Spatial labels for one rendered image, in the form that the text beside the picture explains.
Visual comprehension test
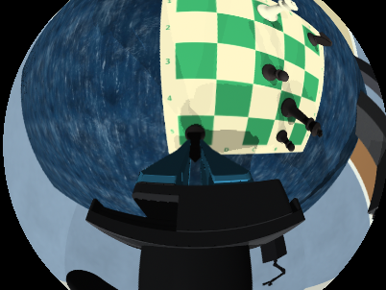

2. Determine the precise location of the green and cream chessboard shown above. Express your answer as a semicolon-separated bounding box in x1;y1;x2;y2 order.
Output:
160;0;324;155

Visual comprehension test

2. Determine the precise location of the white chess queen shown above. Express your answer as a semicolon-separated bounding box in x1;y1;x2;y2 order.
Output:
256;0;298;21

